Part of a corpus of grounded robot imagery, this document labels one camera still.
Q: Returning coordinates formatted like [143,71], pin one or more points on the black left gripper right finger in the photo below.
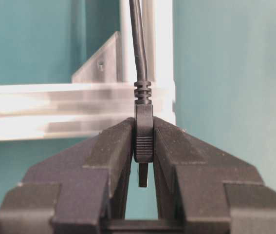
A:
[209,190]

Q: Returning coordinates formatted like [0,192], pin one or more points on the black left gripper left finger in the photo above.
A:
[69,193]

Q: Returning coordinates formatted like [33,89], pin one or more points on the aluminium extrusion frame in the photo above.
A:
[101,91]

